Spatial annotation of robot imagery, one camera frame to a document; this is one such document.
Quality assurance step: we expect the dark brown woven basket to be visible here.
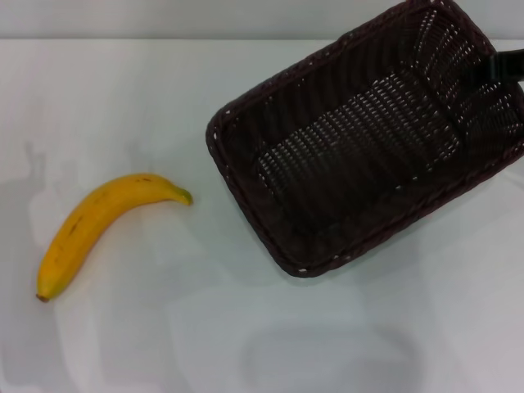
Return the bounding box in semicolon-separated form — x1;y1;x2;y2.
206;0;524;279

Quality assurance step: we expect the yellow banana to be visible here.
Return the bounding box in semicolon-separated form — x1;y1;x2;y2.
35;173;194;304

